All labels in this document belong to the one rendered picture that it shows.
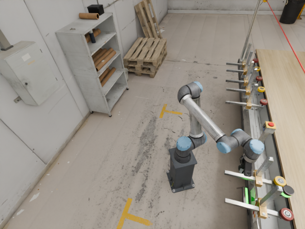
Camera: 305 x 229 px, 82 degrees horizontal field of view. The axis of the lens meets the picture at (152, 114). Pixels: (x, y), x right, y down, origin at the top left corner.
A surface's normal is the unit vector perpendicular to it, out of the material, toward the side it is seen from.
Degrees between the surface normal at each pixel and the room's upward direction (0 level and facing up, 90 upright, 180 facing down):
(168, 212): 0
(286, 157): 0
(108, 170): 0
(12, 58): 90
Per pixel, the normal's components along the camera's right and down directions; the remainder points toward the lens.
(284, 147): -0.07, -0.70
